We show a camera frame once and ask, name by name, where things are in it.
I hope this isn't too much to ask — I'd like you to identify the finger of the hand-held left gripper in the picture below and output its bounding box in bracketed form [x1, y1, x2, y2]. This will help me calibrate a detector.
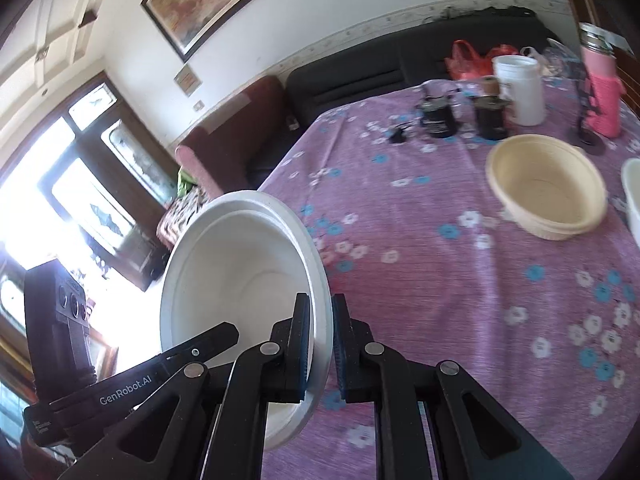
[162, 323, 240, 363]

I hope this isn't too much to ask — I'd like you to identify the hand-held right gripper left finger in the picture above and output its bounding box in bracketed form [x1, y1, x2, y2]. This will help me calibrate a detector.
[60, 292, 313, 480]

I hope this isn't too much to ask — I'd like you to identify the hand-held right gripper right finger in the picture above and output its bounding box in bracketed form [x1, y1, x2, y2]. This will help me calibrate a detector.
[331, 293, 576, 480]

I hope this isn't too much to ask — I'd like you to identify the white bowl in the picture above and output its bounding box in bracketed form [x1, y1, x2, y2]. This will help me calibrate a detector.
[620, 158, 640, 248]
[160, 190, 333, 452]

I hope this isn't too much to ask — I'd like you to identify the purple floral tablecloth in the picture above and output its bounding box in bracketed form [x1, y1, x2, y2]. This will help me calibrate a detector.
[260, 67, 640, 480]

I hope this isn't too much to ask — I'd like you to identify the patterned cloth seat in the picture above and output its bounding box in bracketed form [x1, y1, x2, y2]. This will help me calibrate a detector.
[156, 187, 211, 251]

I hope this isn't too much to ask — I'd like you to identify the green cloth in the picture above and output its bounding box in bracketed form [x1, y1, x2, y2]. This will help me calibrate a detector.
[176, 166, 197, 200]

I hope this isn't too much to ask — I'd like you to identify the wooden glass door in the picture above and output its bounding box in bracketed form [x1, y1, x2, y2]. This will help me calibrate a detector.
[0, 72, 178, 293]

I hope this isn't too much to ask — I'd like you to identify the maroon armchair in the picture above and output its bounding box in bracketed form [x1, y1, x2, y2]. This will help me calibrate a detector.
[175, 76, 291, 200]

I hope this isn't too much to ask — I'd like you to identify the small black clip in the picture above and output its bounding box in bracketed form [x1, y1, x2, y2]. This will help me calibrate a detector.
[385, 122, 416, 145]

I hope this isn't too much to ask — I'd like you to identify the black cylindrical device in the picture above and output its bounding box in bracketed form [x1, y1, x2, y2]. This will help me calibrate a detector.
[419, 80, 461, 139]

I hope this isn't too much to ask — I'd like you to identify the black sofa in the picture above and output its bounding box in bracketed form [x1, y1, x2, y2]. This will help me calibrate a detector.
[247, 7, 556, 176]

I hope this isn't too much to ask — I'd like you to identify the cream patterned bowl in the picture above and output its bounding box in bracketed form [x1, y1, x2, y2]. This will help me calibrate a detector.
[486, 134, 608, 241]

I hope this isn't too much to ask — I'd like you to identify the black jar with wooden lid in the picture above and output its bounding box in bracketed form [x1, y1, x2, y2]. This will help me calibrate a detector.
[472, 76, 511, 141]

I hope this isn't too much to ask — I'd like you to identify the white plastic jar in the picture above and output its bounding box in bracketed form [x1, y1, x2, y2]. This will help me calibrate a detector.
[492, 55, 546, 127]

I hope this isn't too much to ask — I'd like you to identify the red plastic bag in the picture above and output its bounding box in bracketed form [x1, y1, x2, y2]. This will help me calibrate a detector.
[445, 40, 521, 81]

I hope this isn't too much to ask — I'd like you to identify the framed painting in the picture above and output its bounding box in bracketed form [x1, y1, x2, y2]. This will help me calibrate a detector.
[141, 0, 321, 63]

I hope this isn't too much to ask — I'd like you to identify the clear plastic bag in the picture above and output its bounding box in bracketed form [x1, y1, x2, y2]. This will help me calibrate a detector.
[520, 37, 583, 78]

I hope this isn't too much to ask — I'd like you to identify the pink thermos bottle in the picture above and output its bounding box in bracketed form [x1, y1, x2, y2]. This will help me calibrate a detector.
[579, 22, 626, 138]

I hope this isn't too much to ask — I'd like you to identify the small wall plaque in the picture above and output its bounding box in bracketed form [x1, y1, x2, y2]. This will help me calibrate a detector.
[173, 65, 202, 97]

